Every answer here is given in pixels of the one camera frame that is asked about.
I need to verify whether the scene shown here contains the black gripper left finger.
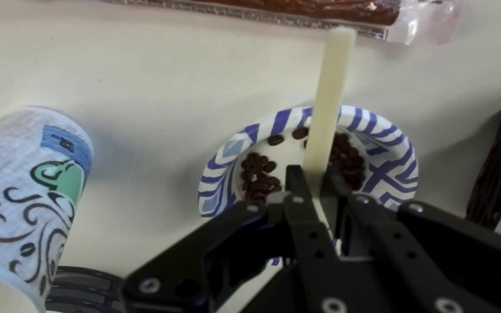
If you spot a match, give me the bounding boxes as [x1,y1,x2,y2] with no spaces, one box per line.
[119,164,352,313]

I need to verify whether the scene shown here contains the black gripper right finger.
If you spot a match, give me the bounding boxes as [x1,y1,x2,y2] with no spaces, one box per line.
[321,169,501,313]

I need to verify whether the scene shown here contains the cream plastic spoon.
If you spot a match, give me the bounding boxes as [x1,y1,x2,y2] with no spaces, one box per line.
[303,25,359,233]

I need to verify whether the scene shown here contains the blue white paper bowl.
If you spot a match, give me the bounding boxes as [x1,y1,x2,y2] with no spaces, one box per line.
[197,103,422,221]

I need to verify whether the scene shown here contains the printed paper cup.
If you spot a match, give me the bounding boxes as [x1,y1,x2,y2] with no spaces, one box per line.
[0,106,96,313]

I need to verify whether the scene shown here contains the brown coffee beans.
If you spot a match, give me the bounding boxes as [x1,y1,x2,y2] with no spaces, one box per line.
[239,126,369,206]

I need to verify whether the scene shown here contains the black wire towel holder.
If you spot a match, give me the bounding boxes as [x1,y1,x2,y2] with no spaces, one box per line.
[46,265,129,313]

